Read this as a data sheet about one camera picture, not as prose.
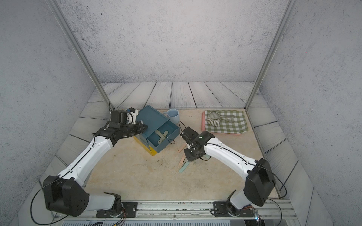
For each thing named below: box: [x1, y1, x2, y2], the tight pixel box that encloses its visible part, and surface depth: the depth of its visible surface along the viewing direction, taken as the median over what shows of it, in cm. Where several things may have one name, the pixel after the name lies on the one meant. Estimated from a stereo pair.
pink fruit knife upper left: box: [177, 144, 188, 154], surface depth 98 cm
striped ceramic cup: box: [206, 111, 221, 128], surface depth 107 cm
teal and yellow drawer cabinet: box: [133, 104, 181, 157], surface depth 86 cm
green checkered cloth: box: [204, 109, 249, 135], surface depth 112 cm
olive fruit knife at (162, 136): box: [155, 129, 169, 144], surface depth 86 cm
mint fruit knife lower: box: [179, 160, 191, 173], surface depth 90 cm
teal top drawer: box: [146, 119, 181, 154], surface depth 85 cm
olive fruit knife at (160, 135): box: [155, 129, 166, 141], surface depth 86 cm
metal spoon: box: [220, 114, 236, 123], surface depth 117 cm
